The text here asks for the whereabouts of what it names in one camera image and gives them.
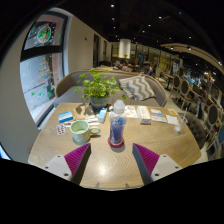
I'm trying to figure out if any clear plastic cup with straw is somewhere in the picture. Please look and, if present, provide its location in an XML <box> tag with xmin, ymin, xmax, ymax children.
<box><xmin>174</xmin><ymin>106</ymin><xmax>189</xmax><ymax>134</ymax></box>

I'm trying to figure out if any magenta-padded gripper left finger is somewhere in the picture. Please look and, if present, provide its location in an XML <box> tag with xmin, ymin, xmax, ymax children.
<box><xmin>43</xmin><ymin>143</ymin><xmax>92</xmax><ymax>186</ymax></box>

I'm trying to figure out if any small blue white carton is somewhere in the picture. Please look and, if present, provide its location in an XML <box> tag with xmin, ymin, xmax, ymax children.
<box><xmin>97</xmin><ymin>107</ymin><xmax>108</xmax><ymax>124</ymax></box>

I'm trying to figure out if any green potted plant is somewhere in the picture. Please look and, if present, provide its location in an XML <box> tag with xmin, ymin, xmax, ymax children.
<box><xmin>74</xmin><ymin>68</ymin><xmax>128</xmax><ymax>109</ymax></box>

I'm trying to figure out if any white round column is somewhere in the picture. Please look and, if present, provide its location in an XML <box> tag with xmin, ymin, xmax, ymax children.
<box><xmin>118</xmin><ymin>38</ymin><xmax>132</xmax><ymax>60</ymax></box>

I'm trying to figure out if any small yellow card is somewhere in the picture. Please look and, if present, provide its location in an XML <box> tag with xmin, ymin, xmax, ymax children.
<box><xmin>167</xmin><ymin>108</ymin><xmax>179</xmax><ymax>117</ymax></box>

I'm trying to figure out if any christmas tree window decal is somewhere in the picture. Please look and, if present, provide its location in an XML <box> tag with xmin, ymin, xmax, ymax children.
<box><xmin>37</xmin><ymin>56</ymin><xmax>54</xmax><ymax>81</ymax></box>

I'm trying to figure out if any pale green mug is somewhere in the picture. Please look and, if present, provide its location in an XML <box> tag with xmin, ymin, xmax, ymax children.
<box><xmin>69</xmin><ymin>119</ymin><xmax>101</xmax><ymax>144</ymax></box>

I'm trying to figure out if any round wreath window decal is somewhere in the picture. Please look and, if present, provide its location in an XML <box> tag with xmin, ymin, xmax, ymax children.
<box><xmin>35</xmin><ymin>24</ymin><xmax>53</xmax><ymax>45</ymax></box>

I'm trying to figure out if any dark-framed window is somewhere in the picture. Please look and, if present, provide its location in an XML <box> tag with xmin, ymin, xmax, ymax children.
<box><xmin>19</xmin><ymin>11</ymin><xmax>69</xmax><ymax>126</ymax></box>

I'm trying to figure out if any printed white leaflet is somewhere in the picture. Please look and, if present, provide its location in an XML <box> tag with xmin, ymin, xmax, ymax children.
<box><xmin>124</xmin><ymin>105</ymin><xmax>139</xmax><ymax>119</ymax></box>

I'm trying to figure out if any grey tufted armchair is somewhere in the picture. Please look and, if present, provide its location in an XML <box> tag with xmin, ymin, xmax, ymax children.
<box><xmin>181</xmin><ymin>111</ymin><xmax>209</xmax><ymax>151</ymax></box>

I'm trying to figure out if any group of ceiling lights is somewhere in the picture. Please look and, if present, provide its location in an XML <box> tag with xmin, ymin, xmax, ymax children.
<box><xmin>109</xmin><ymin>3</ymin><xmax>221</xmax><ymax>64</ymax></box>

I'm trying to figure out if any grey curved sofa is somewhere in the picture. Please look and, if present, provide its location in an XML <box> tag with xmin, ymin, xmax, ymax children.
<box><xmin>53</xmin><ymin>68</ymin><xmax>168</xmax><ymax>108</ymax></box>

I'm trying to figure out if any white blue-striped packet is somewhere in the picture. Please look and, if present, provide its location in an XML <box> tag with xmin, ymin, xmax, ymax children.
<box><xmin>149</xmin><ymin>108</ymin><xmax>163</xmax><ymax>118</ymax></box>

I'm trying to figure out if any orange white medicine box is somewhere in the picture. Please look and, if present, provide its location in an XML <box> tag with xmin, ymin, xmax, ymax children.
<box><xmin>136</xmin><ymin>105</ymin><xmax>153</xmax><ymax>126</ymax></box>

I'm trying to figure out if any flat round red coaster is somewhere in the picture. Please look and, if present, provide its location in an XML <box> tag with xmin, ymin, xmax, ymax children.
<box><xmin>107</xmin><ymin>137</ymin><xmax>125</xmax><ymax>149</ymax></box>

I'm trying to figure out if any clear blue-label drink bottle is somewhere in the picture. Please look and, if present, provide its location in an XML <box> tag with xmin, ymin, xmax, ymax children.
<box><xmin>108</xmin><ymin>99</ymin><xmax>128</xmax><ymax>147</ymax></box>

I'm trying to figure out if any group of round-back chairs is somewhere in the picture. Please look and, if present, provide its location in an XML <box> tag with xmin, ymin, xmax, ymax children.
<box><xmin>168</xmin><ymin>74</ymin><xmax>224</xmax><ymax>158</ymax></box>

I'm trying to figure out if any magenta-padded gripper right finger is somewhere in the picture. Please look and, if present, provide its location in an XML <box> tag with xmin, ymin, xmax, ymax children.
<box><xmin>131</xmin><ymin>143</ymin><xmax>184</xmax><ymax>186</ymax></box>

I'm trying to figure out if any pill blister pack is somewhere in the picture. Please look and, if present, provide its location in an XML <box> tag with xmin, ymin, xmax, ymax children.
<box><xmin>55</xmin><ymin>123</ymin><xmax>67</xmax><ymax>137</ymax></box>

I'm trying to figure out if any white green ointment tube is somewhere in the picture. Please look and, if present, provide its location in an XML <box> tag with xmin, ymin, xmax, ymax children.
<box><xmin>84</xmin><ymin>116</ymin><xmax>99</xmax><ymax>124</ymax></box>

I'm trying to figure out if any flat blue white box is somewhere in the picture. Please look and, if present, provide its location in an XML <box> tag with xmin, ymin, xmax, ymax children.
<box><xmin>57</xmin><ymin>110</ymin><xmax>74</xmax><ymax>124</ymax></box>

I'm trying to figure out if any white paper napkin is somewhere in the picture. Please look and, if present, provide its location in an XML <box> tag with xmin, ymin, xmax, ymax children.
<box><xmin>165</xmin><ymin>114</ymin><xmax>181</xmax><ymax>127</ymax></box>

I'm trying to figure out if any person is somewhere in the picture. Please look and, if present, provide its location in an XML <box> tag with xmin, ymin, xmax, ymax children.
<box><xmin>119</xmin><ymin>59</ymin><xmax>132</xmax><ymax>72</ymax></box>
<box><xmin>142</xmin><ymin>61</ymin><xmax>154</xmax><ymax>77</ymax></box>

